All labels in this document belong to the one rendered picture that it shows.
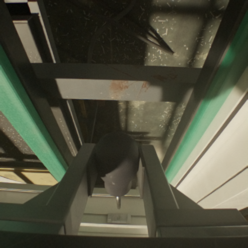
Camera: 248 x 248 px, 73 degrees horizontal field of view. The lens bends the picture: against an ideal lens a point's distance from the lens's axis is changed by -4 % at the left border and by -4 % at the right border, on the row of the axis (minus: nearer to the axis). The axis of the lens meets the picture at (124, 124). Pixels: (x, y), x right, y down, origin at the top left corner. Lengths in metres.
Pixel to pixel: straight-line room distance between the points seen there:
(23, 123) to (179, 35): 1.00
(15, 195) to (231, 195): 0.43
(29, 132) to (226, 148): 0.24
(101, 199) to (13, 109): 0.28
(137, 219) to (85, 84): 0.30
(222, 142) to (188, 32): 0.94
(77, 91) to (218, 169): 0.20
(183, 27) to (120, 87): 0.92
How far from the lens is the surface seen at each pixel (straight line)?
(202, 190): 0.29
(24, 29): 0.49
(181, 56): 1.19
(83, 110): 1.13
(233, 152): 0.21
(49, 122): 0.26
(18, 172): 1.15
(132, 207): 0.42
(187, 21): 1.10
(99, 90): 0.22
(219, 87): 0.18
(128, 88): 0.21
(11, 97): 0.20
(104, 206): 0.42
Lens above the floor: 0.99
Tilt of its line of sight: 38 degrees down
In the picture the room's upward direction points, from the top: 178 degrees counter-clockwise
